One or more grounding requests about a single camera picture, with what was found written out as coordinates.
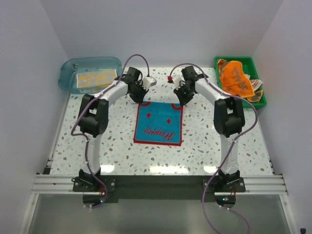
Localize yellow grey patterned towel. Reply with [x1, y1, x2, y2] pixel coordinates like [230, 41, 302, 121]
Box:
[76, 69, 117, 89]

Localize red patterned towel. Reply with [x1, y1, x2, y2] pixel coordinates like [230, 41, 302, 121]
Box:
[134, 101, 183, 146]

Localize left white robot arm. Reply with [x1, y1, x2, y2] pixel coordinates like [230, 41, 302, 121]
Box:
[71, 67, 156, 195]

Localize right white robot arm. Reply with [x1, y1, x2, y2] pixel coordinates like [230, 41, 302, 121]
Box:
[168, 66, 245, 192]

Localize orange patterned towel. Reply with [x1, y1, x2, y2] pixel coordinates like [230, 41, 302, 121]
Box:
[217, 59, 253, 95]

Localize teal transparent plastic bin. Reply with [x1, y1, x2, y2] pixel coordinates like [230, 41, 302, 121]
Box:
[58, 57, 122, 94]

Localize grey yellow-edged towel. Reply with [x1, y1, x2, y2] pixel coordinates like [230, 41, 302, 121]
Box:
[238, 79, 263, 103]

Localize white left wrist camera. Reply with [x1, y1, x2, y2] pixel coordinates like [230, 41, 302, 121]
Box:
[142, 77, 157, 90]

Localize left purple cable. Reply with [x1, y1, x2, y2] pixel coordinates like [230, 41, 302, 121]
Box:
[70, 54, 150, 210]

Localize black metal base rail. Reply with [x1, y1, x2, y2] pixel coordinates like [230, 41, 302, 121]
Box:
[80, 175, 246, 205]

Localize aluminium frame rail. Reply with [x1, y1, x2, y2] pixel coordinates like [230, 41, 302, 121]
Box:
[31, 175, 287, 199]

